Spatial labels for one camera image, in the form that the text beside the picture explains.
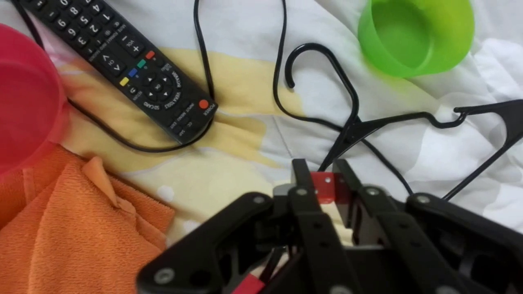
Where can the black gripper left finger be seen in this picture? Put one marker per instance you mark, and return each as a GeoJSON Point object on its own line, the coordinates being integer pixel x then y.
{"type": "Point", "coordinates": [246, 245]}

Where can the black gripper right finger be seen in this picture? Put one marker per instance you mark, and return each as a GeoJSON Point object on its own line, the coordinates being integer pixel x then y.
{"type": "Point", "coordinates": [464, 245]}

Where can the green plastic bowl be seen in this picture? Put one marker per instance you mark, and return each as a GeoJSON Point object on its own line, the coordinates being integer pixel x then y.
{"type": "Point", "coordinates": [415, 37]}

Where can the pink plastic bowl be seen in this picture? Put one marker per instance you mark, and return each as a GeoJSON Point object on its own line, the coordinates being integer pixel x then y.
{"type": "Point", "coordinates": [27, 98]}

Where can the black clothes hanger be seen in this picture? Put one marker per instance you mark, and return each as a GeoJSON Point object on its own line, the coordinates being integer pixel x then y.
{"type": "Point", "coordinates": [354, 127]}

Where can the orange cloth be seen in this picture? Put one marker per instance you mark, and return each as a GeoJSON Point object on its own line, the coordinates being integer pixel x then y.
{"type": "Point", "coordinates": [66, 233]}

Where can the black tv remote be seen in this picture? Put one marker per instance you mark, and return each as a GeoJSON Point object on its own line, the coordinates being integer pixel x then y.
{"type": "Point", "coordinates": [137, 70]}

